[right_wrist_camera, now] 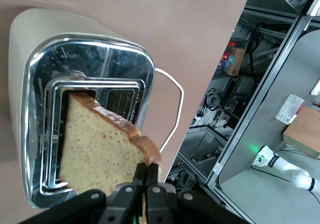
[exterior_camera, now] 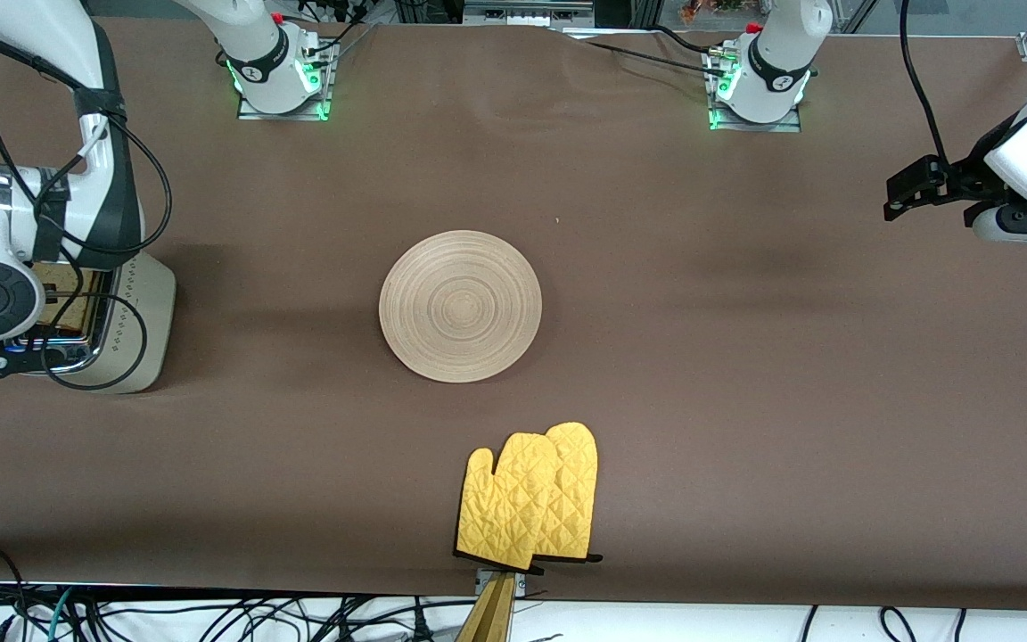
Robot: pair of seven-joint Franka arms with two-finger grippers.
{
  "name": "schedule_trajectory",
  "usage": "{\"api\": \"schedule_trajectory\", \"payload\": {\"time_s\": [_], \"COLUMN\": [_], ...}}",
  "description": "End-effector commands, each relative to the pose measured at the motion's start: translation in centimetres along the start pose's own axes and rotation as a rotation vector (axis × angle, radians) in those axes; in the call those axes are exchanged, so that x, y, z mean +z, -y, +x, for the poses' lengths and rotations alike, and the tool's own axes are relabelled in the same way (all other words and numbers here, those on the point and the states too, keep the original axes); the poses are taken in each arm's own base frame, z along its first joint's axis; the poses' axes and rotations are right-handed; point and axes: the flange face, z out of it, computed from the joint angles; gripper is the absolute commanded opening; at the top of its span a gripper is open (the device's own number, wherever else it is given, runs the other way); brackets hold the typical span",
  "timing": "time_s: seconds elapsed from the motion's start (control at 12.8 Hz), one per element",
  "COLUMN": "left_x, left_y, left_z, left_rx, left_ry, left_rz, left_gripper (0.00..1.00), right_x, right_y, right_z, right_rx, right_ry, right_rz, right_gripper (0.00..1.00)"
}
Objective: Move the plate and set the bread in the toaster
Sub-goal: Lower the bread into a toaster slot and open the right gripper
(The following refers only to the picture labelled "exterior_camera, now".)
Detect round wooden plate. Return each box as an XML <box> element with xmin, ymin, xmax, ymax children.
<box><xmin>378</xmin><ymin>230</ymin><xmax>543</xmax><ymax>384</ymax></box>

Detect cream and chrome toaster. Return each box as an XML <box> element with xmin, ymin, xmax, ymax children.
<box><xmin>25</xmin><ymin>251</ymin><xmax>177</xmax><ymax>395</ymax></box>

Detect orange patterned object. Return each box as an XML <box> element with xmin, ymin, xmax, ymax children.
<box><xmin>678</xmin><ymin>0</ymin><xmax>748</xmax><ymax>24</ymax></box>

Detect brown table cover sheet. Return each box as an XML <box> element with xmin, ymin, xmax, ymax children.
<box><xmin>0</xmin><ymin>13</ymin><xmax>1027</xmax><ymax>613</ymax></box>

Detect yellow quilted oven mitt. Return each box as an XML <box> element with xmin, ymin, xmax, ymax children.
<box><xmin>531</xmin><ymin>422</ymin><xmax>604</xmax><ymax>564</ymax></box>
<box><xmin>455</xmin><ymin>432</ymin><xmax>561</xmax><ymax>572</ymax></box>

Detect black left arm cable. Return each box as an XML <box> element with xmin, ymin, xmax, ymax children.
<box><xmin>900</xmin><ymin>0</ymin><xmax>956</xmax><ymax>170</ymax></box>

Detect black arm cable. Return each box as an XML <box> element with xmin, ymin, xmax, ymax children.
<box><xmin>900</xmin><ymin>0</ymin><xmax>956</xmax><ymax>170</ymax></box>
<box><xmin>0</xmin><ymin>100</ymin><xmax>174</xmax><ymax>391</ymax></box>

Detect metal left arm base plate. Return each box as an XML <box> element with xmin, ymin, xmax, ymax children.
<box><xmin>703</xmin><ymin>43</ymin><xmax>805</xmax><ymax>134</ymax></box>

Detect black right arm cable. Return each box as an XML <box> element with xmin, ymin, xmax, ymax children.
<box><xmin>0</xmin><ymin>100</ymin><xmax>174</xmax><ymax>391</ymax></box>

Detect teal cable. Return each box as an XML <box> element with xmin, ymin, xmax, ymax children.
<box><xmin>44</xmin><ymin>588</ymin><xmax>79</xmax><ymax>642</ymax></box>

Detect grey metal enclosure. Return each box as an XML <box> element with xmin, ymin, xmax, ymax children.
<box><xmin>464</xmin><ymin>0</ymin><xmax>596</xmax><ymax>28</ymax></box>

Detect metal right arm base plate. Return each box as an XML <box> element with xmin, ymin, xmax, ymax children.
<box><xmin>236</xmin><ymin>25</ymin><xmax>337</xmax><ymax>122</ymax></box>

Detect small metal bracket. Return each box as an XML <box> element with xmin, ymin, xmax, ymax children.
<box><xmin>474</xmin><ymin>569</ymin><xmax>529</xmax><ymax>598</ymax></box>

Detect wooden post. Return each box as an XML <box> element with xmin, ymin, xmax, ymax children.
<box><xmin>454</xmin><ymin>572</ymin><xmax>515</xmax><ymax>642</ymax></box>

